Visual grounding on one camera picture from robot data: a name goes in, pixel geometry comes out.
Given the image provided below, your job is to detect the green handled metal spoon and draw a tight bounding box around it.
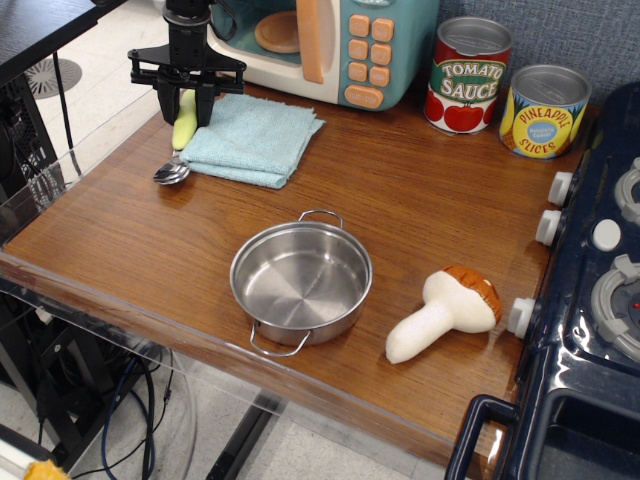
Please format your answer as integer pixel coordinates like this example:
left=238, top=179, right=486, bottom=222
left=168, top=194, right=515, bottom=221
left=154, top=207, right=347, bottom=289
left=153, top=90, right=198, bottom=186

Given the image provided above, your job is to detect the tomato sauce can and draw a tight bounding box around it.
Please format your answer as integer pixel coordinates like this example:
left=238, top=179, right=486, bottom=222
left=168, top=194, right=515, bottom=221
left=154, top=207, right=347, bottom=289
left=424, top=16, right=514, bottom=134

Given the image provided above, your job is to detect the black cable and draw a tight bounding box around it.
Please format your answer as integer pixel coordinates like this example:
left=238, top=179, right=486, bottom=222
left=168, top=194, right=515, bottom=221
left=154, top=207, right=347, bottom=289
left=69, top=349, right=175, bottom=480

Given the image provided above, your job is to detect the black table leg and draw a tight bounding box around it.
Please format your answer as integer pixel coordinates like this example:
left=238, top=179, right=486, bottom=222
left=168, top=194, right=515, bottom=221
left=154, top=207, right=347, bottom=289
left=205, top=406, right=273, bottom=480

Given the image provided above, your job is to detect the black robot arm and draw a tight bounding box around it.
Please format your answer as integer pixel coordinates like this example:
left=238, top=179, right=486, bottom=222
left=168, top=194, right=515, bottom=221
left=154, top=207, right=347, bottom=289
left=128, top=1, right=246, bottom=127

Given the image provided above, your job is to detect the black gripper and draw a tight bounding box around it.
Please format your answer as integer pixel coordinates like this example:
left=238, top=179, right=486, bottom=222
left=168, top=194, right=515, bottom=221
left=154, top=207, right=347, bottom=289
left=128, top=9, right=246, bottom=127

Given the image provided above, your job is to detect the blue cable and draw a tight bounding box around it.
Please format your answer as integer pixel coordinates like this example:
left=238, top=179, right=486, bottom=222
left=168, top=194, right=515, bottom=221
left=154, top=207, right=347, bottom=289
left=100, top=355, right=156, bottom=480

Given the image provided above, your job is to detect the pineapple slices can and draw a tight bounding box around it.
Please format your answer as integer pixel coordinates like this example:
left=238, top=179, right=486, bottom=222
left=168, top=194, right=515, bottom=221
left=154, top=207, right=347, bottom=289
left=499, top=64, right=592, bottom=160

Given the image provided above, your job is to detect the light blue folded cloth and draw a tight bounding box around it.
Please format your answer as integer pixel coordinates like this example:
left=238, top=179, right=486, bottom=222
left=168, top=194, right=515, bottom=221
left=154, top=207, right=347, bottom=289
left=180, top=94, right=324, bottom=190

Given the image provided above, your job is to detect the plush mushroom toy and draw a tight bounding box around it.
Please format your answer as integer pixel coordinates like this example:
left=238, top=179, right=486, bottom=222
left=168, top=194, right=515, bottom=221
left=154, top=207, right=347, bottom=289
left=385, top=265, right=502, bottom=364

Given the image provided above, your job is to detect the orange toy plate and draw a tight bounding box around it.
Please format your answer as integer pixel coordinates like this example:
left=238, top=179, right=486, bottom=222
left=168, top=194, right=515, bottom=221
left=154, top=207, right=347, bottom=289
left=254, top=10, right=300, bottom=54

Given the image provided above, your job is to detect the white stove knob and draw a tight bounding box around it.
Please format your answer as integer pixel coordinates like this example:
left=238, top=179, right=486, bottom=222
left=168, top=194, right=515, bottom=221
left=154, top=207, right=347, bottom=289
left=535, top=210, right=561, bottom=247
left=547, top=171, right=573, bottom=207
left=507, top=298, right=536, bottom=339

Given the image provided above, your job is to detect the dark blue toy stove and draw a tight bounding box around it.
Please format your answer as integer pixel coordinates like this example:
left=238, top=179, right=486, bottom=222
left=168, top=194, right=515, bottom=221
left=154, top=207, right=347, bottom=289
left=446, top=83, right=639, bottom=479

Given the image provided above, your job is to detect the toy microwave oven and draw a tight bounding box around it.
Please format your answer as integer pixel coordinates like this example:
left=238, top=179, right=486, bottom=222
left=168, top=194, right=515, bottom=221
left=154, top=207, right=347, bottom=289
left=208, top=0, right=439, bottom=111

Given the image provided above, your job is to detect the yellow fuzzy object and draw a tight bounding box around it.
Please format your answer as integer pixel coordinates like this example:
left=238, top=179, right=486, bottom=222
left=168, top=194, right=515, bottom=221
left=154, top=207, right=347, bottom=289
left=22, top=460, right=69, bottom=480

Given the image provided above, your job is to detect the stainless steel pot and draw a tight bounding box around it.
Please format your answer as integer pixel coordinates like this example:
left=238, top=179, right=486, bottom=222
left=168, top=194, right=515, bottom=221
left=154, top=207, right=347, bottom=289
left=230, top=209, right=374, bottom=358

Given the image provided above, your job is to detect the black desk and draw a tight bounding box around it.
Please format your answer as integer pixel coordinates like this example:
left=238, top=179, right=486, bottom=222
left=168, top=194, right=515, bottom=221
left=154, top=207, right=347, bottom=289
left=1, top=0, right=124, bottom=85

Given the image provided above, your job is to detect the black computer tower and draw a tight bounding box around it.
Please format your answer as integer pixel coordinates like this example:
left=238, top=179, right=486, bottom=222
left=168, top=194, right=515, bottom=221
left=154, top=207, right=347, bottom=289
left=1, top=74, right=57, bottom=200

